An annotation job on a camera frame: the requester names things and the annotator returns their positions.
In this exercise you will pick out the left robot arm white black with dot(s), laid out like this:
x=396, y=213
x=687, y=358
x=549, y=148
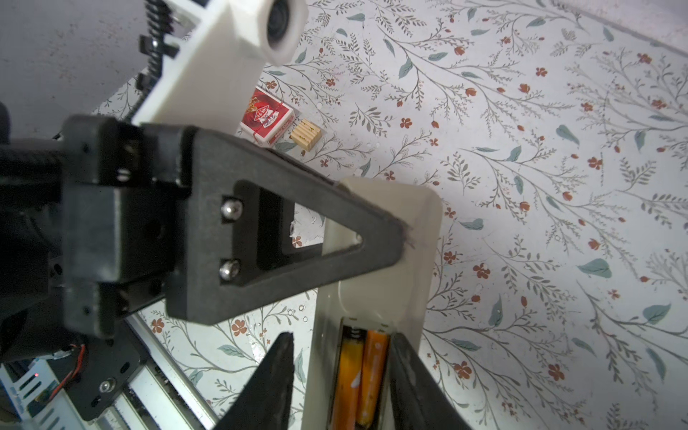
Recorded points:
x=32, y=268

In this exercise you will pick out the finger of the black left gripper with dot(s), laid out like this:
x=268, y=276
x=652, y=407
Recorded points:
x=235, y=252

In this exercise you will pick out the orange battery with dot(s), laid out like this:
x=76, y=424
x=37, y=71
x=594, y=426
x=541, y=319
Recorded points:
x=345, y=403
x=373, y=365

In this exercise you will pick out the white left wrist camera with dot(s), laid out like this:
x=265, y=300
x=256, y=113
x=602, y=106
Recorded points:
x=206, y=57

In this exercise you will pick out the red card box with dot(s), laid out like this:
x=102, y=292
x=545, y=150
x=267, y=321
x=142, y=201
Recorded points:
x=266, y=118

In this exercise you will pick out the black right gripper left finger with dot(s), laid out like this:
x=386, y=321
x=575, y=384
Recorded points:
x=265, y=401

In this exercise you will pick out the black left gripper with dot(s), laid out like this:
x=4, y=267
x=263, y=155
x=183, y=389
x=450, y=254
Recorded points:
x=122, y=184

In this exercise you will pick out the small wooden block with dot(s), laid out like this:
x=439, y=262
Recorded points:
x=306, y=135

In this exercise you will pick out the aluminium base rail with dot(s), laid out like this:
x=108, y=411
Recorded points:
x=130, y=382

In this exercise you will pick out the beige remote control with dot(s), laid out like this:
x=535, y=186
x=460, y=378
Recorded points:
x=393, y=299

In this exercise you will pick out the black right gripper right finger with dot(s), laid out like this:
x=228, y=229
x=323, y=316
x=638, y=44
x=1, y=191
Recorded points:
x=418, y=403

